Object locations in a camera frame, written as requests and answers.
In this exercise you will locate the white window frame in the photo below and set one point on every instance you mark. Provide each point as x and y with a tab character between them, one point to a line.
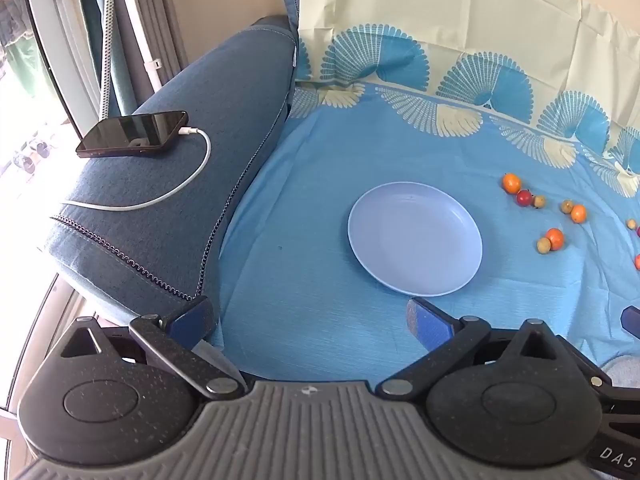
50	35

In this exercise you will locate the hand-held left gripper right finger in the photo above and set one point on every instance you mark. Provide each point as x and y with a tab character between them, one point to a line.
430	327

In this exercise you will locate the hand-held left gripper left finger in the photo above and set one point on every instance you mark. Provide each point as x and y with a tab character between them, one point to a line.
192	322

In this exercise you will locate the teal curtain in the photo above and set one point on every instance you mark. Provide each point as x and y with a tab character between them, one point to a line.
92	20

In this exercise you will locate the small yellow fruit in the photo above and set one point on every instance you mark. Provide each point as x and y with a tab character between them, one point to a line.
567	206
634	223
539	202
542	246

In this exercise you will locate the white steamer pole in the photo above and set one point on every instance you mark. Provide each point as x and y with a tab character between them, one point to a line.
145	50

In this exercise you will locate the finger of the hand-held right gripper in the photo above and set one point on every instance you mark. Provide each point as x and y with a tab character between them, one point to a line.
632	319

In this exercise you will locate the black smartphone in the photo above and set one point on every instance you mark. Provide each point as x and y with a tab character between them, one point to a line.
130	132

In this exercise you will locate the blue sofa armrest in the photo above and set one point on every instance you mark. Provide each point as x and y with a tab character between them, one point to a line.
200	110

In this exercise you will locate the light blue plate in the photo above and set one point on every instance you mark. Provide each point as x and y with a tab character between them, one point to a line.
415	240

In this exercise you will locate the row of shoes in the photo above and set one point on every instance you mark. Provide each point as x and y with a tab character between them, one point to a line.
30	157

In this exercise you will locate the hanging clothes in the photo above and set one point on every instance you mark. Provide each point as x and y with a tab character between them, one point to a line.
20	55

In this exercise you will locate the grey fuzzy blanket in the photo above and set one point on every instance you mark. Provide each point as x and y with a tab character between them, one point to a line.
625	367

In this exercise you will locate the blue fan-print bed sheet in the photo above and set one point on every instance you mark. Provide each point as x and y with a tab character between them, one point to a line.
310	210

